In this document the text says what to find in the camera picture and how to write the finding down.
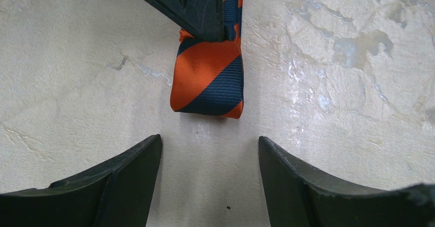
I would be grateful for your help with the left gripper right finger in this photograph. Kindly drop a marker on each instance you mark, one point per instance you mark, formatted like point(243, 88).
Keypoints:
point(299, 194)

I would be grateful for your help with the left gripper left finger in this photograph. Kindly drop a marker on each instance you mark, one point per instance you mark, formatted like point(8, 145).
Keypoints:
point(115, 192)

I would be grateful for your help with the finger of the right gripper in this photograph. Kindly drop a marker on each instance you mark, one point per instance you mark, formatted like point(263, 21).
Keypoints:
point(203, 19)

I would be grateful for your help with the orange navy striped tie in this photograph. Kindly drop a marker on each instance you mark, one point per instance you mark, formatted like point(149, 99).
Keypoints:
point(208, 77)

